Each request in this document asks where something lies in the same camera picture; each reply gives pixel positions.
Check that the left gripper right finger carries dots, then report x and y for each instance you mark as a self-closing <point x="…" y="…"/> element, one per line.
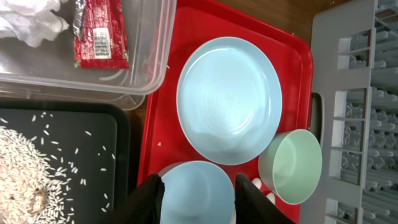
<point x="252" y="206"/>

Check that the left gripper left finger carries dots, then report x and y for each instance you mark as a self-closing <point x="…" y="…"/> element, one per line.
<point x="143" y="206"/>

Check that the light blue small bowl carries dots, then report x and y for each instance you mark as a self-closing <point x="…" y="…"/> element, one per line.
<point x="196" y="192"/>

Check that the rice and food scraps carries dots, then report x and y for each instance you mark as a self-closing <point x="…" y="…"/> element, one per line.
<point x="28" y="177"/>

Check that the red sauce packet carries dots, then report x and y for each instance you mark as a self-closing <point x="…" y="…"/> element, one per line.
<point x="100" y="35"/>

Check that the white napkin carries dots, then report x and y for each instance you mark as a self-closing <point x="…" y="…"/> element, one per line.
<point x="32" y="21"/>

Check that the grey dishwasher rack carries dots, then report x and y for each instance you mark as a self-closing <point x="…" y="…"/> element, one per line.
<point x="354" y="48"/>

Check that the white plastic spoon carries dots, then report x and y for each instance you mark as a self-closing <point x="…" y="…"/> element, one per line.
<point x="271" y="197"/>

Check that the white plastic fork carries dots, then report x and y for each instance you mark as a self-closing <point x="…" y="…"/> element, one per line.
<point x="257" y="182"/>

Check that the mint green bowl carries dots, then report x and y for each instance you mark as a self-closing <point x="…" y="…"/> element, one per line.
<point x="291" y="165"/>

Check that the black plastic tray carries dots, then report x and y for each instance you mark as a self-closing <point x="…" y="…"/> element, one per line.
<point x="99" y="140"/>

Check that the light blue plate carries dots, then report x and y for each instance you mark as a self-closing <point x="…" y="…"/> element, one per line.
<point x="229" y="100"/>

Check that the clear plastic bin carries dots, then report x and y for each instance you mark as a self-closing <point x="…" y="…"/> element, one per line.
<point x="48" y="72"/>

